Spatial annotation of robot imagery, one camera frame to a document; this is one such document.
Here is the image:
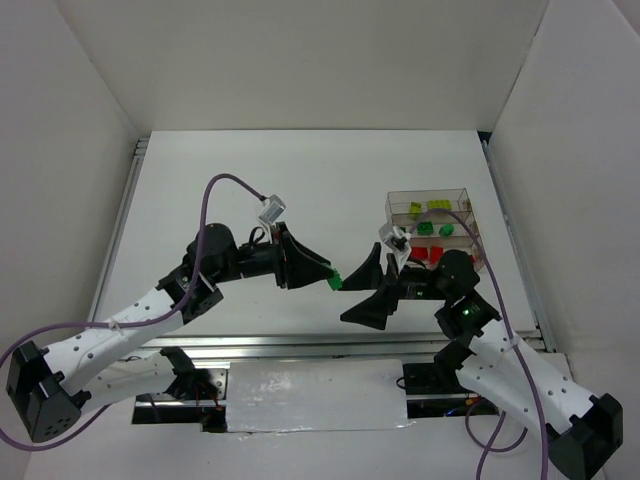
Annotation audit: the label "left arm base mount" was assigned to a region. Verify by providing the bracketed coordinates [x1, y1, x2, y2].
[132, 347, 228, 433]

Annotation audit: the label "small green lego brick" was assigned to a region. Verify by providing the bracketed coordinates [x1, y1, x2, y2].
[439, 224, 455, 237]

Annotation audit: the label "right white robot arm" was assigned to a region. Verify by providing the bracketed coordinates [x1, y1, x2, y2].
[340, 244, 623, 479]

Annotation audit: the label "white tape cover plate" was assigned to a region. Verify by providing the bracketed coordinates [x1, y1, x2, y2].
[226, 359, 410, 433]

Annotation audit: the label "green square lego brick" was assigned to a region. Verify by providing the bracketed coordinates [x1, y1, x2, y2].
[417, 221, 434, 236]

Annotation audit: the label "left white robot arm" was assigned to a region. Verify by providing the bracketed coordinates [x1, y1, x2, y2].
[6, 222, 334, 451]

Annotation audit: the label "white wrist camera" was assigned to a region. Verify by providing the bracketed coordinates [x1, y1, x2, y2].
[257, 195, 287, 227]
[379, 223, 412, 271]

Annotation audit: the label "long yellow-green lego brick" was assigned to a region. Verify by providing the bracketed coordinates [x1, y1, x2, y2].
[427, 199, 451, 211]

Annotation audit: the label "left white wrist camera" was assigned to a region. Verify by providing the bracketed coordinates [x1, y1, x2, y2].
[257, 195, 287, 227]

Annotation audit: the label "clear compartment container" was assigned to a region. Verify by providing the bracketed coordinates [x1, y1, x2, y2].
[385, 188, 485, 272]

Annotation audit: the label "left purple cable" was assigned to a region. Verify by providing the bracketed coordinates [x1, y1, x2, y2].
[0, 173, 269, 449]

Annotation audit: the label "red lego brick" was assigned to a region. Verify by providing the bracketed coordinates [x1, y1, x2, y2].
[410, 247, 429, 262]
[429, 246, 446, 265]

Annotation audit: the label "long green lego brick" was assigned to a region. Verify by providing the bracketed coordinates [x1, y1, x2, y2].
[327, 269, 343, 291]

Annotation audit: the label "small yellow-green lego brick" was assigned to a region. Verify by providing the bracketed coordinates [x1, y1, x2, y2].
[407, 202, 422, 221]

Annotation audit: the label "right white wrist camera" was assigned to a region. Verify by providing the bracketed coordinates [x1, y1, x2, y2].
[379, 223, 412, 271]

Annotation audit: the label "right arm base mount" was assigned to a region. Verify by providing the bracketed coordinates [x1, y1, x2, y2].
[396, 342, 498, 419]

